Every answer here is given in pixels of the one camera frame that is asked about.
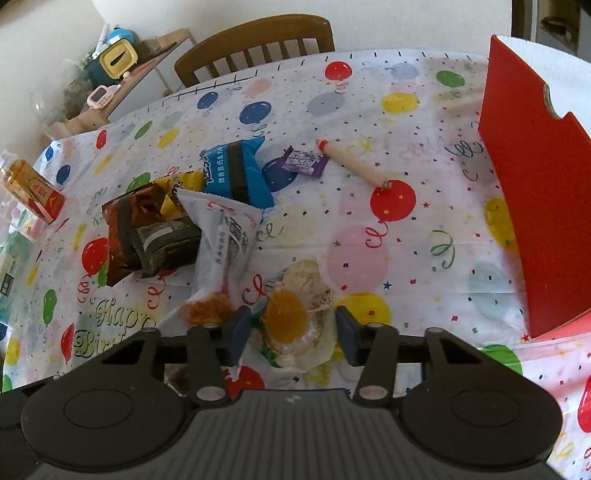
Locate balloon pattern tablecloth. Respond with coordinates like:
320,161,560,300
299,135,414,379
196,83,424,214
1,50,590,479

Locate sausage stick red tip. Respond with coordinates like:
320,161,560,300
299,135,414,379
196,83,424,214
317,140,390,189

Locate wooden side cabinet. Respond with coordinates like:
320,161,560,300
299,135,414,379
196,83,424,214
42,28,195,140

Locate yellow teal tissue holder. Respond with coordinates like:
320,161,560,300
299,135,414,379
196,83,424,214
84,39,138,87

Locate tissue box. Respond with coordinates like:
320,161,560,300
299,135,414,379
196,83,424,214
0,231,33,325

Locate purple candy packet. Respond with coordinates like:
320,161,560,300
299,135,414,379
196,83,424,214
281,147,329,179

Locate white long snack packet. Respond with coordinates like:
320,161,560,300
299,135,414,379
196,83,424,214
178,190,263,327

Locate white pink timer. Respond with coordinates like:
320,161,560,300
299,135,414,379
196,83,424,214
86,85,121,110

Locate orange tea bottle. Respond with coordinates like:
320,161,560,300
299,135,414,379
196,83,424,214
1,150,65,224

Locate brown Oreo snack bag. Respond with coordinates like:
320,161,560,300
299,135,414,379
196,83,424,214
102,182,166,287

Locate red cardboard box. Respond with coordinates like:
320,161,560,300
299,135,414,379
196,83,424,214
479,36,590,337

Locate blue Oreo snack packet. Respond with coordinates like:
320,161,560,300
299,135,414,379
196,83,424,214
199,137,274,209

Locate clear pastry packet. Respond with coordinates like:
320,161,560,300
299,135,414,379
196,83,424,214
259,259,338,373

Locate wooden chair far side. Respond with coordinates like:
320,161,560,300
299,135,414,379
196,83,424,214
174,14,335,87

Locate yellow snack packet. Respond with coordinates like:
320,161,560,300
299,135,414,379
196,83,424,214
154,171,205,220

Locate clear glass vase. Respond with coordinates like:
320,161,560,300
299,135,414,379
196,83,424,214
29,59,92,125

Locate dark green black packet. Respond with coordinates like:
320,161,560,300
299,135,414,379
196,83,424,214
127,216,201,277

